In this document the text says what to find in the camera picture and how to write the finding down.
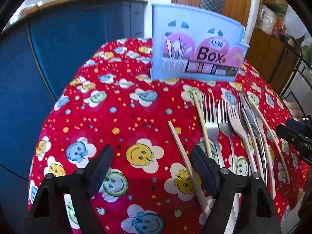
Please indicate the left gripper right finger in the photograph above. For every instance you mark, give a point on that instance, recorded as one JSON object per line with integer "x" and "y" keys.
{"x": 256, "y": 214}

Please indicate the black wire rack cart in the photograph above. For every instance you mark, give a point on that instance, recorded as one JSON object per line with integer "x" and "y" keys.
{"x": 291, "y": 76}

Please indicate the light blue utensil holder box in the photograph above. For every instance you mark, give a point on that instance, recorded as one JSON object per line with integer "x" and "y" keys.
{"x": 193, "y": 43}

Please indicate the white handled table knife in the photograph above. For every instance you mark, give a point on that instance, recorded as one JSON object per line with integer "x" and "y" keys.
{"x": 251, "y": 121}

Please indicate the white handled fork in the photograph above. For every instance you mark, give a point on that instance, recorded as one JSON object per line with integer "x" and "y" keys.
{"x": 239, "y": 130}

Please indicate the red smiley floral tablecloth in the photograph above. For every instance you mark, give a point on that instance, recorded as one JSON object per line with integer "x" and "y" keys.
{"x": 114, "y": 101}

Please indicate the bag of green vegetables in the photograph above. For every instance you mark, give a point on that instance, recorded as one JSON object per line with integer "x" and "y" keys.
{"x": 306, "y": 47}

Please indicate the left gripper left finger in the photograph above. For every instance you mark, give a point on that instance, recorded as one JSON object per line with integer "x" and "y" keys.
{"x": 48, "y": 213}

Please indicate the steel fork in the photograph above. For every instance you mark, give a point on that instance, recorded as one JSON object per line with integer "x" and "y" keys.
{"x": 210, "y": 118}
{"x": 225, "y": 128}

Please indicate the wooden side cabinet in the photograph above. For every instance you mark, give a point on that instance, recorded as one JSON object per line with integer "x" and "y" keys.
{"x": 265, "y": 49}

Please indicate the blue lower kitchen cabinets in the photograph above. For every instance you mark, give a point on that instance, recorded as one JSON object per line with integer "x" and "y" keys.
{"x": 40, "y": 54}

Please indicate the white handled spoon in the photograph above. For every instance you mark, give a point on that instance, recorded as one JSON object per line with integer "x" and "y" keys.
{"x": 264, "y": 150}

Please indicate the pile of white eggs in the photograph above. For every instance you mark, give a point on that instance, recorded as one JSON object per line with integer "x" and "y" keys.
{"x": 295, "y": 110}

